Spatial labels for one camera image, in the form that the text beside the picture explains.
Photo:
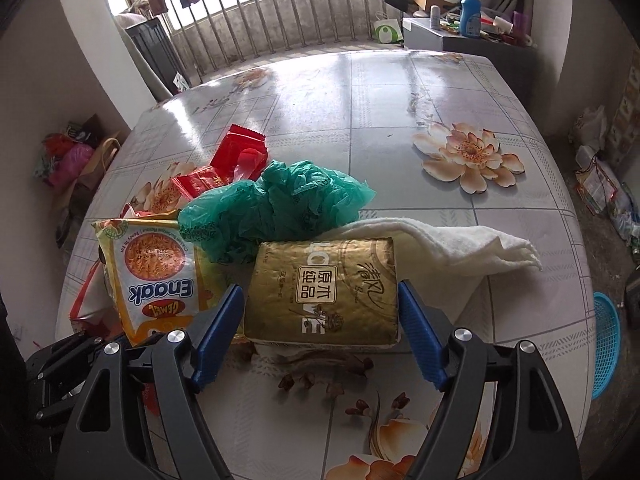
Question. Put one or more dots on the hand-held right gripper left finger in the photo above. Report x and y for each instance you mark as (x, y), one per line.
(220, 330)

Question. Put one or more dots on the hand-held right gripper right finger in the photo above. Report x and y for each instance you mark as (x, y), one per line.
(420, 335)

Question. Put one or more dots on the red and white snack bag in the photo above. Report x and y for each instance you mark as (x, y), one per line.
(90, 300)

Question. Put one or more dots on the gold tissue pack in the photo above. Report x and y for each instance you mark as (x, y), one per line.
(320, 290)

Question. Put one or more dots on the green plastic bag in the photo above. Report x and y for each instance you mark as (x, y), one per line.
(280, 205)

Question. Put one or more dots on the red foil wrapper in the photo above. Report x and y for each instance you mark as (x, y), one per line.
(240, 152)

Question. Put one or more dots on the blue plastic basket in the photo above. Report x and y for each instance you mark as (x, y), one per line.
(607, 340)

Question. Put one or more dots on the yellow noodle snack packet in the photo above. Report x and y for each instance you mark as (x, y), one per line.
(150, 270)

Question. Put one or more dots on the white paper towel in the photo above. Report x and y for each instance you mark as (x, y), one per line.
(450, 245)

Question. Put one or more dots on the small red packet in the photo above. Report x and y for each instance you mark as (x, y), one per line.
(197, 180)

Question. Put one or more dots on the brown paper bag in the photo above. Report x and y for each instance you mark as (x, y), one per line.
(97, 170)

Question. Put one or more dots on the pink plastic bag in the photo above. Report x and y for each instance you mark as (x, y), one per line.
(70, 165)

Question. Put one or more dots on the pile of plastic packaging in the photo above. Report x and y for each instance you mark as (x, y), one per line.
(605, 195)

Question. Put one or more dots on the white plastic bag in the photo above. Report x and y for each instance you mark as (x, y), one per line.
(590, 127)

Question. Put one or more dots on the grey cabinet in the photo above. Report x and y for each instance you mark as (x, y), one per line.
(475, 70)

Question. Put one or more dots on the patterned cardboard roll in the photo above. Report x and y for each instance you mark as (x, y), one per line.
(629, 120)

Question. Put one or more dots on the white bag with green logo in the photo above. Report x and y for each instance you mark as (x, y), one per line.
(387, 30)

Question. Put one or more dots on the metal balcony railing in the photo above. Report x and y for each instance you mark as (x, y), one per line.
(280, 20)

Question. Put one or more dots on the blue detergent bottle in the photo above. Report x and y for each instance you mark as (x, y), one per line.
(470, 17)

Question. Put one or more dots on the purple cup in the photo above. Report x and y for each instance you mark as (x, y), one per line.
(522, 24)

